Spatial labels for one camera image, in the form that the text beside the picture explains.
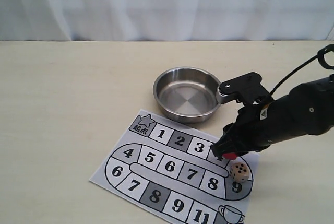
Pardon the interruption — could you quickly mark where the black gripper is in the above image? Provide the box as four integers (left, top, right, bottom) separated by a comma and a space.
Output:
210, 101, 279, 158

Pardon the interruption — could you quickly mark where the red cylinder game piece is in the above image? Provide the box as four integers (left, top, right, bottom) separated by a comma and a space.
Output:
223, 153, 237, 160

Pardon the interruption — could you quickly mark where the beige wooden die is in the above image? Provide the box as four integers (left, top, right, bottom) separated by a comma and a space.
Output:
230, 162, 251, 183

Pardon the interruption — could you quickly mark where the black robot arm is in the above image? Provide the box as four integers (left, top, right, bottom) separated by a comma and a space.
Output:
210, 72, 333, 158

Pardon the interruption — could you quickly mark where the printed paper game board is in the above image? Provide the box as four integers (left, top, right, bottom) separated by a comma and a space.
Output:
90, 110, 259, 223

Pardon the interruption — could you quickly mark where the round stainless steel bowl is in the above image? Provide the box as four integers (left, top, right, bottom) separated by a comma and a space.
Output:
152, 66, 220, 124

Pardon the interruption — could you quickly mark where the white curtain backdrop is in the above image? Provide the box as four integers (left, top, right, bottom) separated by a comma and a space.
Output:
1, 0, 333, 41

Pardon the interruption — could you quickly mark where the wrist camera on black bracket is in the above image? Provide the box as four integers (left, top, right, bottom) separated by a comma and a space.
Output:
216, 72, 273, 107

